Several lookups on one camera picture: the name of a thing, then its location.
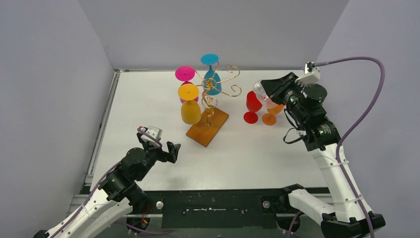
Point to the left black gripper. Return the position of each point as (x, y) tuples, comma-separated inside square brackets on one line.
[(167, 152)]

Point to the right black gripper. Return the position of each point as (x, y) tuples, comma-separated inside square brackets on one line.
[(276, 88)]

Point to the clear patterned wine glass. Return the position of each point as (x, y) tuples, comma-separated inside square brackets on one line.
[(262, 96)]

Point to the red wine glass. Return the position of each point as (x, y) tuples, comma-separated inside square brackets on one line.
[(253, 105)]

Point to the orange wine glass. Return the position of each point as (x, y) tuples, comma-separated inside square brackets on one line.
[(270, 117)]

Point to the gold wire rack wooden base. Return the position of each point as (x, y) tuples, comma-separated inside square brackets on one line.
[(212, 118)]

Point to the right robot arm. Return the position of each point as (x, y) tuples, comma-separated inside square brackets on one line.
[(349, 216)]

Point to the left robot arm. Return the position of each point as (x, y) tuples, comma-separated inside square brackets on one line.
[(117, 193)]

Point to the yellow wine glass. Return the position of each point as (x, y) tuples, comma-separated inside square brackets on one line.
[(190, 109)]

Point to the blue wine glass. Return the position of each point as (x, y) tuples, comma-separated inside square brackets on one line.
[(212, 80)]

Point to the magenta wine glass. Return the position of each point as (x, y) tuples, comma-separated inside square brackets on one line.
[(185, 77)]

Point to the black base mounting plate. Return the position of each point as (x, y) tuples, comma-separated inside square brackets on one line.
[(184, 209)]

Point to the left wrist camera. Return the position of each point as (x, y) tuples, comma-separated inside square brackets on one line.
[(152, 133)]

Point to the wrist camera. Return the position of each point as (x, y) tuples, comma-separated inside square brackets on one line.
[(152, 133), (311, 75)]

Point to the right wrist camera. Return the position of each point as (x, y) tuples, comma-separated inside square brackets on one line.
[(311, 75)]

